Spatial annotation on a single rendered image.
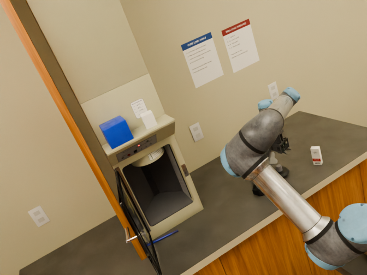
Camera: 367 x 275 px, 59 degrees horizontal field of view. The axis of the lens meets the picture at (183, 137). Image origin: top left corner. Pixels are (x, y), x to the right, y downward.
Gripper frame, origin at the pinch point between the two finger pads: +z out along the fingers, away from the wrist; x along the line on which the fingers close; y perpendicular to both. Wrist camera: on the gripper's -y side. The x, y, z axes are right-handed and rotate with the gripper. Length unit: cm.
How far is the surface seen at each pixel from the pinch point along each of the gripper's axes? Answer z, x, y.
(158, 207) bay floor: 1, -56, -39
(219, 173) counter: 9.0, -11.3, -36.9
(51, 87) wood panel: -80, -79, -23
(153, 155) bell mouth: -31, -51, -27
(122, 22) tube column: -91, -42, -22
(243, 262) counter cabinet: 27, -46, 5
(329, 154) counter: 9.1, 25.9, 13.1
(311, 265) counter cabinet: 59, -11, 14
